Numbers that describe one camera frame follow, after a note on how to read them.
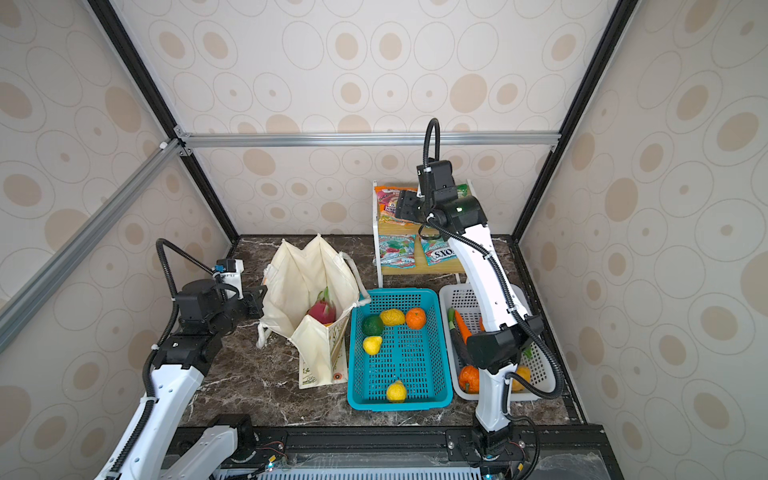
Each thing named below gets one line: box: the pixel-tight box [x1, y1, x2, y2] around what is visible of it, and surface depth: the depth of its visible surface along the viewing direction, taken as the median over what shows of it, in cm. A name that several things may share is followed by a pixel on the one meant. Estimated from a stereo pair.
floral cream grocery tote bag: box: [256, 233, 371, 389], surface depth 83 cm
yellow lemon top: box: [380, 308, 405, 326], surface depth 94 cm
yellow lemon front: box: [386, 380, 407, 403], surface depth 80 cm
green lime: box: [362, 315, 385, 337], surface depth 91 cm
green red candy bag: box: [378, 234, 417, 269], surface depth 92 cm
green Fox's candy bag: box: [421, 238, 458, 266], surface depth 94 cm
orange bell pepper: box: [459, 365, 479, 394], surface depth 79 cm
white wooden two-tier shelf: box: [381, 265, 465, 283], surface depth 91 cm
